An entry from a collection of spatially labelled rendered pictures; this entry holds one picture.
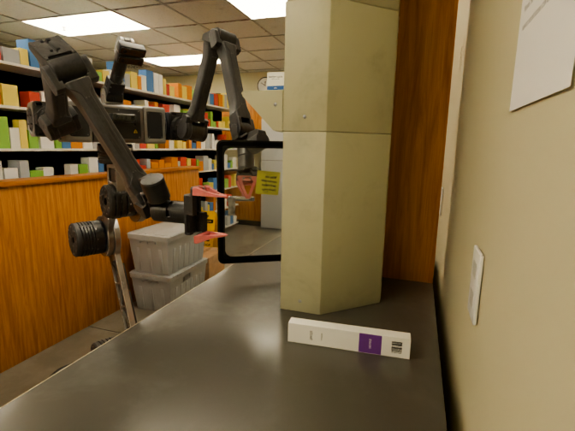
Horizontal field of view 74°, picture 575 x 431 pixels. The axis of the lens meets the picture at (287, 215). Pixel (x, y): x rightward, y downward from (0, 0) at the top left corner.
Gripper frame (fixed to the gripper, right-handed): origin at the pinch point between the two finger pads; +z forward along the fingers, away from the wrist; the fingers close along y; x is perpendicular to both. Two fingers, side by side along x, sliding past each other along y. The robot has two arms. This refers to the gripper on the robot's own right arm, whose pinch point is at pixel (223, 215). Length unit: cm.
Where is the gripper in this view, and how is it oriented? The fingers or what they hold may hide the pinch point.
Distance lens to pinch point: 95.6
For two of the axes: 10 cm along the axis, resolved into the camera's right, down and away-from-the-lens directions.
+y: 0.2, -9.8, -1.8
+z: 9.5, 0.8, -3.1
